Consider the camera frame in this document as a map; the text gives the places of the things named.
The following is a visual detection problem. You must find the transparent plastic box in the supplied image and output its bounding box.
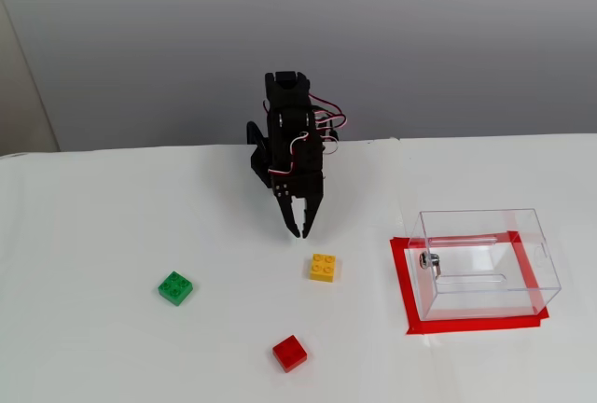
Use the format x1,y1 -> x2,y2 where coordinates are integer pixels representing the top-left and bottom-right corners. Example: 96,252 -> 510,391
408,208 -> 563,323

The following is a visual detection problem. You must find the red white servo cable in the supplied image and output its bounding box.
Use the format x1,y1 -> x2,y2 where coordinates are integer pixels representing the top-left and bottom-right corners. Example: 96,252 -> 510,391
267,131 -> 312,178
307,93 -> 350,156

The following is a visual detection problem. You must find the yellow lego brick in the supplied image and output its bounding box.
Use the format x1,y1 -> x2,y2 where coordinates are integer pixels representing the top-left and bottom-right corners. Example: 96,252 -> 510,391
308,252 -> 341,284

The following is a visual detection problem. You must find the red lego brick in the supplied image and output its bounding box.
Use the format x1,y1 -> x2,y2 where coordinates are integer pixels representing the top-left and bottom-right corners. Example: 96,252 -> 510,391
271,334 -> 309,374

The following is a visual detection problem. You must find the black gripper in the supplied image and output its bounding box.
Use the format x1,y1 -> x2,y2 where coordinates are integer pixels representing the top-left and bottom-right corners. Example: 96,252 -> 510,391
268,134 -> 326,240

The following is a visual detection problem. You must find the red tape square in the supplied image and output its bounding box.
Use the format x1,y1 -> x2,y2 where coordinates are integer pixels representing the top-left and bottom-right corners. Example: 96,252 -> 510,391
389,229 -> 550,337

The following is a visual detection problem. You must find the silver cam lock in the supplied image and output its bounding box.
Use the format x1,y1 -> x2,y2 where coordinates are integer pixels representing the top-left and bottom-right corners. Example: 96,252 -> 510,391
418,251 -> 444,279

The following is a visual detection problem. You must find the green lego brick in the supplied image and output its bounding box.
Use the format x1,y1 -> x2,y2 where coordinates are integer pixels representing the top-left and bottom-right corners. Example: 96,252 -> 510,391
157,271 -> 194,308

